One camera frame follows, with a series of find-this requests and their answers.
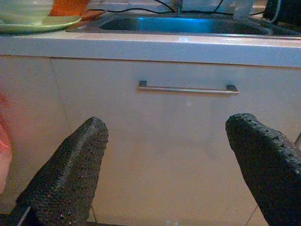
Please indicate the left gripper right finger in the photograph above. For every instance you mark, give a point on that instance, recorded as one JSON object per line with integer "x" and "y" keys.
{"x": 265, "y": 169}

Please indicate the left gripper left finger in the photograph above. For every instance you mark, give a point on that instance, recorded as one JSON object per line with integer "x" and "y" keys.
{"x": 68, "y": 176}

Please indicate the white cabinet door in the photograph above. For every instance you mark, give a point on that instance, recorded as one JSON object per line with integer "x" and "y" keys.
{"x": 30, "y": 94}

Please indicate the white drawer front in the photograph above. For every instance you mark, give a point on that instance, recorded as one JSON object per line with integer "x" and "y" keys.
{"x": 164, "y": 153}

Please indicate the black coffee machine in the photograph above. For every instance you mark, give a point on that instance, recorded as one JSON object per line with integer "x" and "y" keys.
{"x": 289, "y": 11}

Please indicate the clear plastic cup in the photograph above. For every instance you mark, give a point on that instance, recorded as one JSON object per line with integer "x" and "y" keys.
{"x": 242, "y": 9}

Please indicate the orange plastic bowl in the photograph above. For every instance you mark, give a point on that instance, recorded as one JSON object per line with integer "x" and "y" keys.
{"x": 68, "y": 7}

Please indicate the white ceramic bowl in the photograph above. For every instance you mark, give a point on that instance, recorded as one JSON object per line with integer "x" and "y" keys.
{"x": 23, "y": 11}

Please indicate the stainless steel sink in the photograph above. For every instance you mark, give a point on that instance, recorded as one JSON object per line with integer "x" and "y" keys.
{"x": 164, "y": 24}

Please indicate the steel sink faucet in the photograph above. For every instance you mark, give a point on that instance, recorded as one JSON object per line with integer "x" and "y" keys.
{"x": 178, "y": 5}

